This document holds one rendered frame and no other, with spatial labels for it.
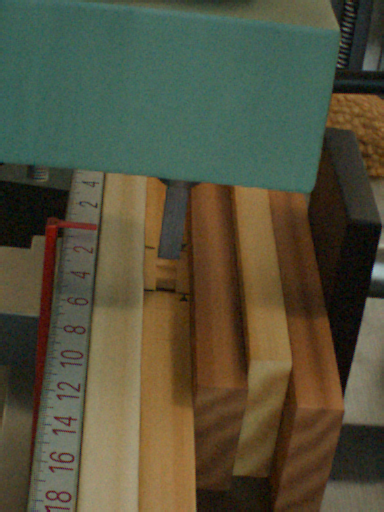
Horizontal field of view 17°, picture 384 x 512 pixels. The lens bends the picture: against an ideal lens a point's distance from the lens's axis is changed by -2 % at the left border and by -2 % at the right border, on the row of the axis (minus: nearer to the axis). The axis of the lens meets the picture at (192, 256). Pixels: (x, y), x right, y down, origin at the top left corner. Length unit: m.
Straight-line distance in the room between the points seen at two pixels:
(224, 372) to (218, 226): 0.11
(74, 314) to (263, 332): 0.07
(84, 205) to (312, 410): 0.16
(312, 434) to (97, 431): 0.08
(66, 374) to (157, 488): 0.05
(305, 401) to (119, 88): 0.13
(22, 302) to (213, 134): 0.24
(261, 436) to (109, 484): 0.10
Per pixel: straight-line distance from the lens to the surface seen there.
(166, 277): 0.56
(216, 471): 0.50
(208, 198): 0.61
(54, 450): 0.43
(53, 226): 0.55
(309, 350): 0.50
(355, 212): 0.52
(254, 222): 0.58
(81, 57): 0.48
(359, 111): 0.79
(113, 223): 0.58
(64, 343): 0.48
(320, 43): 0.48
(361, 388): 0.58
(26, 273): 0.73
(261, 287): 0.53
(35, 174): 0.59
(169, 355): 0.51
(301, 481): 0.49
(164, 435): 0.47
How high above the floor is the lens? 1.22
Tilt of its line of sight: 29 degrees down
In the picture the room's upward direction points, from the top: 8 degrees clockwise
